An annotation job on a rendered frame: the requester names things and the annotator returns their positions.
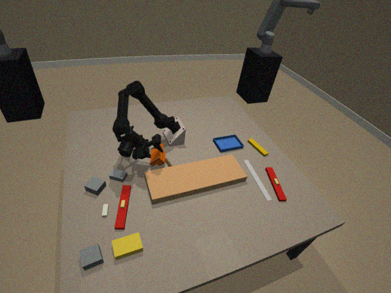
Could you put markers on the red long bar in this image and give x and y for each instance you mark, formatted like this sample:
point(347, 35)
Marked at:
point(123, 207)
point(276, 185)

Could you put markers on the tan rectangular panel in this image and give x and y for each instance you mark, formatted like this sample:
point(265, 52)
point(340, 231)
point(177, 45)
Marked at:
point(193, 178)

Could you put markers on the blue shallow tray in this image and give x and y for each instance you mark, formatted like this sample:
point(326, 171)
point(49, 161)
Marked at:
point(228, 143)

